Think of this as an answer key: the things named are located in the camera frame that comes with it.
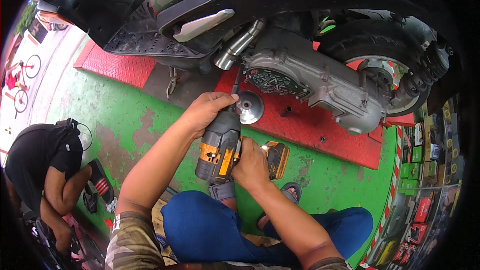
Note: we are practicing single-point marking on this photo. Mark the person's right hand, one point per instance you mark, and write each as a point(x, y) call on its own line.
point(253, 168)

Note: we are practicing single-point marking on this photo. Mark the person's left hand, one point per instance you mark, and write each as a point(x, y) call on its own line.
point(204, 110)

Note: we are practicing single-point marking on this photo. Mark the person's left fingers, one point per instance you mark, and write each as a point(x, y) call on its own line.
point(223, 98)

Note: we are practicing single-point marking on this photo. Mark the person's right fingers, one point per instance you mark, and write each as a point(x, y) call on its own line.
point(250, 146)

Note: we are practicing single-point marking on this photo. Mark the silver pulley disc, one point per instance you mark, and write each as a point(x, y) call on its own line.
point(253, 108)

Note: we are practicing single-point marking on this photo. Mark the metal scooter side stand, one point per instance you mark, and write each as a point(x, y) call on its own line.
point(172, 82)

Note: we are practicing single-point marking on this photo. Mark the silver scooter footrest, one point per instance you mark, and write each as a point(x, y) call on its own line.
point(202, 24)

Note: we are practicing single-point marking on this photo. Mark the red steel lift platform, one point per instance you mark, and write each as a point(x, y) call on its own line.
point(337, 142)

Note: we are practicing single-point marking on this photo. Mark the person's legs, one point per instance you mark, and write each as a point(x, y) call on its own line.
point(202, 225)

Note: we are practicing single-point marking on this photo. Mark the grey scooter engine cover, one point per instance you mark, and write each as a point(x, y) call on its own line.
point(318, 78)

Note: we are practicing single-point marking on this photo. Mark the black scooter rear wheel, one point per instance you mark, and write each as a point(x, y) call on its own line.
point(360, 41)

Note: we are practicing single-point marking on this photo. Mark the person's body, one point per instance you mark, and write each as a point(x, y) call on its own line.
point(131, 243)

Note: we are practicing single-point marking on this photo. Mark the shelf of boxed goods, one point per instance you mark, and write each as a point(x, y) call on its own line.
point(420, 202)

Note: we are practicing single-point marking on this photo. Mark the orange white vehicle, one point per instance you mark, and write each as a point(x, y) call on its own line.
point(50, 18)

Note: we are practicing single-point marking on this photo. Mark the heap of dark parts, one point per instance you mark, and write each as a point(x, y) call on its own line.
point(78, 243)

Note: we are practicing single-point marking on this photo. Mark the red bicycle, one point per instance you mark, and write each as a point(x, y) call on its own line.
point(23, 82)

